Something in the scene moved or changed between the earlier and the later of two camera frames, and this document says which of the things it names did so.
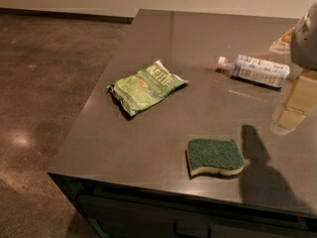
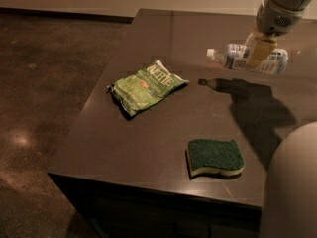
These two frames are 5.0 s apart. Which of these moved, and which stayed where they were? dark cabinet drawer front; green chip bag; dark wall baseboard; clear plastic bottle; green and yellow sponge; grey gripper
Moved: clear plastic bottle; grey gripper
Stayed: green chip bag; dark cabinet drawer front; green and yellow sponge; dark wall baseboard
